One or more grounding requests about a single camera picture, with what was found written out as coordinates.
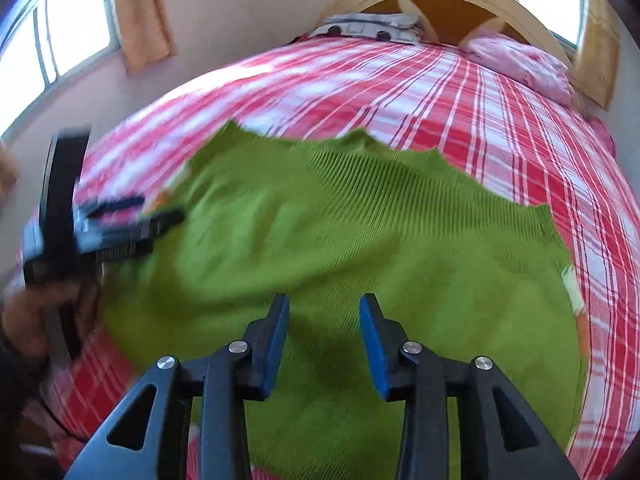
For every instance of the yellow curtain with orange hem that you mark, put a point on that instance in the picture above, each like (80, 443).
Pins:
(142, 15)
(597, 55)

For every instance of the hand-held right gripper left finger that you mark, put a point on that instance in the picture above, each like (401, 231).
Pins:
(276, 342)

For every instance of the person's left hand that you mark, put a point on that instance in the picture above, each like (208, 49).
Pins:
(25, 317)

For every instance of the white blue patterned pillow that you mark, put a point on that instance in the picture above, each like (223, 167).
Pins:
(365, 27)

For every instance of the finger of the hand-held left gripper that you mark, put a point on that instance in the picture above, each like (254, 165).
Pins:
(117, 205)
(140, 232)

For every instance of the bed with red plaid sheet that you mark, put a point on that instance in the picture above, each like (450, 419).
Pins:
(380, 85)

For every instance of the green orange striped knit sweater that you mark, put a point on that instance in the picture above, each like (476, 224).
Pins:
(350, 240)

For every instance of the pink cloth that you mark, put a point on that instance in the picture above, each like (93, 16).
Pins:
(602, 132)

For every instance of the large sliding window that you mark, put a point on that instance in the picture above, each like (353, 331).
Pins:
(65, 30)

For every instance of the pink pillow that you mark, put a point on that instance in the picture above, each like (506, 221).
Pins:
(525, 67)

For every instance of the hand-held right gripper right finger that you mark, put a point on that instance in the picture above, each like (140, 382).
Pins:
(373, 347)

